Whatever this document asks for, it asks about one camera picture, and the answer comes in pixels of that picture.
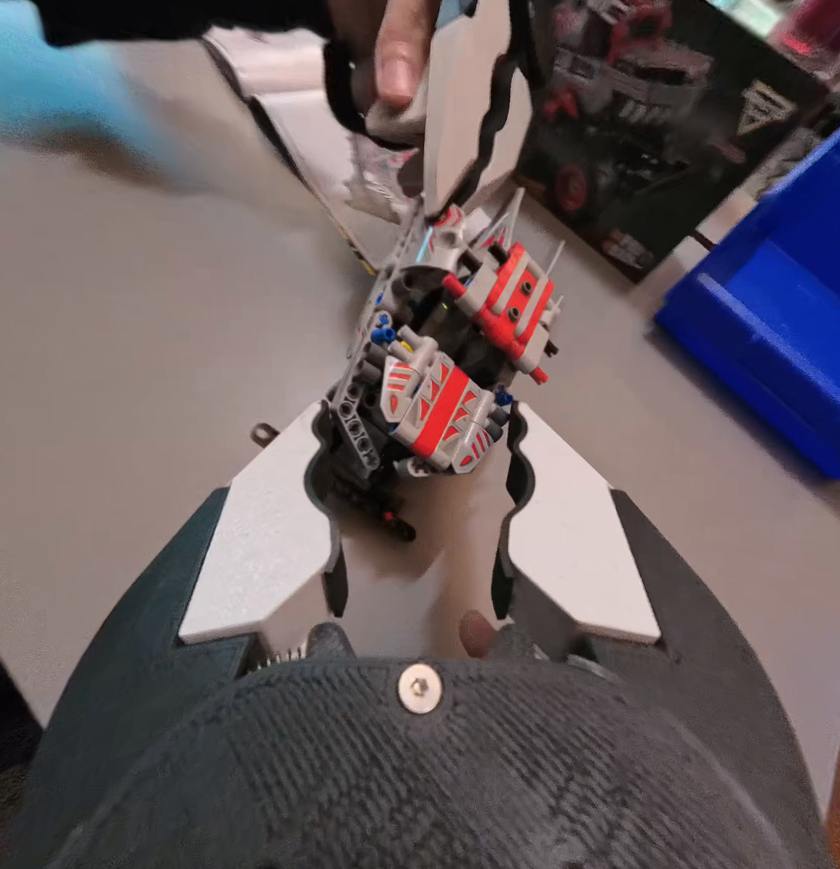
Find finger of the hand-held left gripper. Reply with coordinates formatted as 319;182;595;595
461;61;535;211
420;0;523;220

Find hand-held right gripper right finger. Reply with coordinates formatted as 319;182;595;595
493;402;662;642

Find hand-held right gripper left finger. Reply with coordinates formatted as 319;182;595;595
179;401;348;642

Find grey red brick truck model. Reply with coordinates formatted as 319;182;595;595
328;186;569;544

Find person's left forearm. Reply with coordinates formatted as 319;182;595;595
40;0;333;47

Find grey desk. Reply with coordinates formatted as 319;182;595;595
0;27;840;809

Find person's left hand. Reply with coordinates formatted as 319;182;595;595
328;0;440;110

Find person's right hand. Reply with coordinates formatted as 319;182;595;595
459;610;497;659

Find white instruction booklet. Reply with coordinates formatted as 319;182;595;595
203;37;428;272

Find black toy set box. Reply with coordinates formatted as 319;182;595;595
515;0;838;282

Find blue plastic bin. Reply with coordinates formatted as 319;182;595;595
654;119;840;479

